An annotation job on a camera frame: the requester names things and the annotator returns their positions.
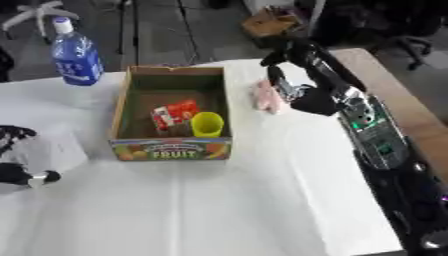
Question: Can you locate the white swivel chair base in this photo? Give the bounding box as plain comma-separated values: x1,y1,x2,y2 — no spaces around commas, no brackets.
0,0,83,44

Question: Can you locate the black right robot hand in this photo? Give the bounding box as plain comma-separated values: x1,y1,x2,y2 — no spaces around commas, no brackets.
259,36,371,117

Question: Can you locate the black tripod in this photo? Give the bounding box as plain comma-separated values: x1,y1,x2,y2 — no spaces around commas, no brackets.
112,0,203,64

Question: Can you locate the blue plastic bottle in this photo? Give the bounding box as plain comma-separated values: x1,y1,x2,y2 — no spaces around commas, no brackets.
49,16,105,87

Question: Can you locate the brown cardboard box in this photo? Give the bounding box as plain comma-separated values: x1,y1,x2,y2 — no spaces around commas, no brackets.
241,5,305,38

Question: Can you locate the red snack packet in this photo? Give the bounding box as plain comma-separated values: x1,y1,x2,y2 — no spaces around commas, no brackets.
150,99,202,132

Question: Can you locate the black office chair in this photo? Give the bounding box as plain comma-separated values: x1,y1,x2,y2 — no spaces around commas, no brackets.
325,0,448,71

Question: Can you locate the yellow plastic cup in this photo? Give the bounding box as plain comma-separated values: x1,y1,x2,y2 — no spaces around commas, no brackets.
189,111,226,139

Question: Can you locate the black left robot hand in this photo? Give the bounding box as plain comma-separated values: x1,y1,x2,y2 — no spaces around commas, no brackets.
0,125,63,188

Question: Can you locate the pink soft packet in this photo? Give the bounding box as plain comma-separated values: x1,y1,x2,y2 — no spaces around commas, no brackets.
250,78,284,115

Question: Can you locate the cardboard box with green inside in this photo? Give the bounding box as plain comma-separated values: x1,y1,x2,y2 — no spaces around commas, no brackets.
108,65,235,162

